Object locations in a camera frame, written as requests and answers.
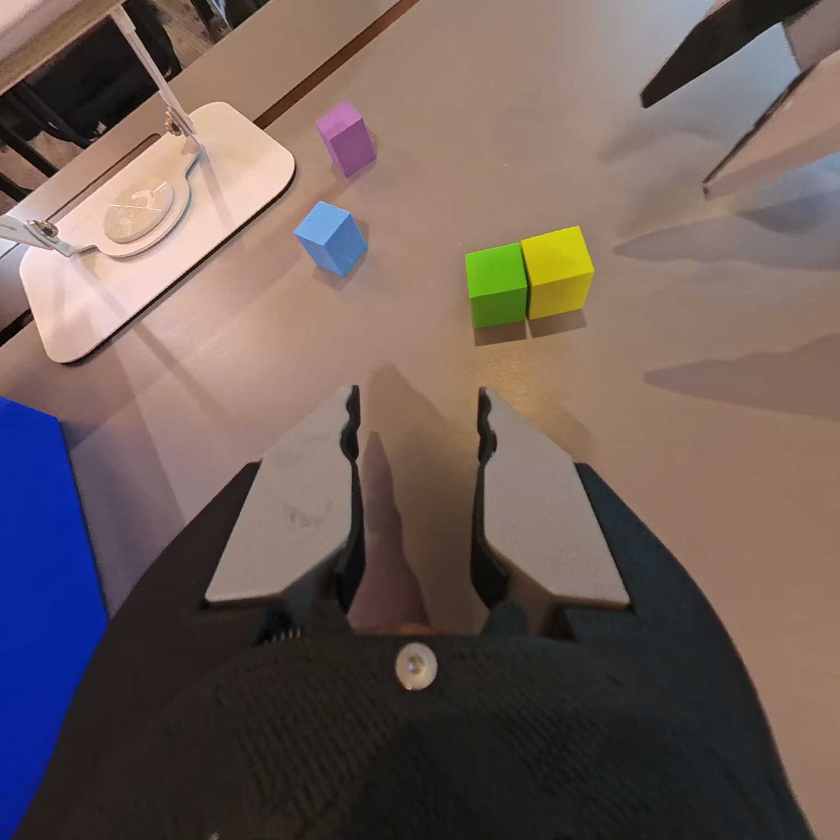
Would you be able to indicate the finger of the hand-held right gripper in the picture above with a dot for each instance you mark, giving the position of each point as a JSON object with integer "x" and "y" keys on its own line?
{"x": 715, "y": 46}
{"x": 787, "y": 144}

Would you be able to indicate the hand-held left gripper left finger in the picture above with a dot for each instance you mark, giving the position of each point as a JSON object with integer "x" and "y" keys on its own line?
{"x": 289, "y": 518}

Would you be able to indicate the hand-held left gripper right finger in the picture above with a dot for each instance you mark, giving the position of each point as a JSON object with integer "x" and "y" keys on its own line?
{"x": 548, "y": 531}

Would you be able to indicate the green foam cube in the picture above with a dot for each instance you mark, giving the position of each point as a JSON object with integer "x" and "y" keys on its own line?
{"x": 495, "y": 285}

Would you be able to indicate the yellow foam cube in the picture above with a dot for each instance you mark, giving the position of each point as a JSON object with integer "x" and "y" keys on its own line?
{"x": 558, "y": 272}

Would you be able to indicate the blue foam cube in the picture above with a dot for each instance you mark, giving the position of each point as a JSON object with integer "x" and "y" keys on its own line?
{"x": 331, "y": 236}

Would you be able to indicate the purple foam cube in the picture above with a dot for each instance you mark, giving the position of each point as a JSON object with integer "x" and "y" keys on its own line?
{"x": 348, "y": 138}

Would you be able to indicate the blue plastic bin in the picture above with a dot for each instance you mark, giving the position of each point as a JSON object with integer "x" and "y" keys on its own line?
{"x": 39, "y": 590}

